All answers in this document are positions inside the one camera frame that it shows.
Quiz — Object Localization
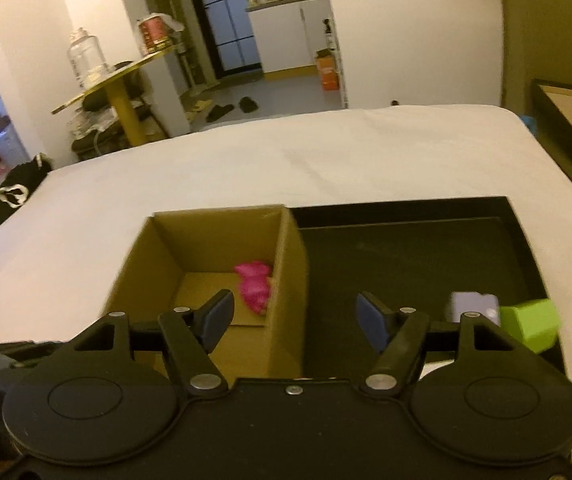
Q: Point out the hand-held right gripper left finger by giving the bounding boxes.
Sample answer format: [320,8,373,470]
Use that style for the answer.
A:
[72,289,235,397]

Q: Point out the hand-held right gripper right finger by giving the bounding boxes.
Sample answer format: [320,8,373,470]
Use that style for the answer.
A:
[356,291,521,397]

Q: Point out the black tray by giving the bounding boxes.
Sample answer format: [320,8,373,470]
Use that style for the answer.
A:
[286,196,566,381]

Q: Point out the cardboard box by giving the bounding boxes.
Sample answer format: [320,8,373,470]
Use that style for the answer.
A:
[102,204,311,381]

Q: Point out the lavender block toy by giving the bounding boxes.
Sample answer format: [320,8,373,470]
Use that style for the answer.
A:
[446,291,500,325]

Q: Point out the green block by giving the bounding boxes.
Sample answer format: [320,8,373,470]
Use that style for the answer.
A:
[498,298,561,353]

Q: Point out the pink toy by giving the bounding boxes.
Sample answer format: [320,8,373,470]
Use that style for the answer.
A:
[234,260,273,317]

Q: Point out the clutter pile under table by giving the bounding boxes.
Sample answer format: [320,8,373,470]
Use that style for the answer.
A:
[70,102,167,162]

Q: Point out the black garment with white print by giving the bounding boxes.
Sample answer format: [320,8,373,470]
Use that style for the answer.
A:
[0,154,54,225]

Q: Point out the yellow round table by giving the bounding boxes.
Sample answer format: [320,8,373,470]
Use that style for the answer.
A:
[51,42,187,147]

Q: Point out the orange box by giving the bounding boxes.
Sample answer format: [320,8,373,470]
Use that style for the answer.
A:
[315,50,341,92]

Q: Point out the black framed board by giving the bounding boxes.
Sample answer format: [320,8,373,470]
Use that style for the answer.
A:
[530,78,572,221]

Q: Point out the clear water jug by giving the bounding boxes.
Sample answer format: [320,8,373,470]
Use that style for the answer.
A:
[68,27,112,88]

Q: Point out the red canister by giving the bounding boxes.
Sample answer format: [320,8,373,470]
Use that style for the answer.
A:
[137,14,177,56]

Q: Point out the white kitchen cabinet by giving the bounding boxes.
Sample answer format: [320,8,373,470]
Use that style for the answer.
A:
[246,0,334,76]

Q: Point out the dark glass panel door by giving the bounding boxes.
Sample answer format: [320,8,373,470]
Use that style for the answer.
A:
[183,0,263,75]

